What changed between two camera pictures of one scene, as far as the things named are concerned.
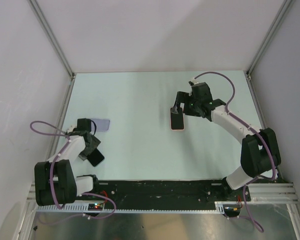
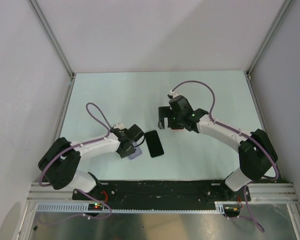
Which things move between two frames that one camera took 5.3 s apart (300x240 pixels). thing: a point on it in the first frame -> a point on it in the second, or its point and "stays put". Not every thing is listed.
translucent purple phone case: (102, 125) -> (137, 152)
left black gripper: (95, 142) -> (123, 154)
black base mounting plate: (170, 192) stays put
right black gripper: (185, 97) -> (164, 112)
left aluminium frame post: (53, 38) stays put
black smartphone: (95, 157) -> (154, 144)
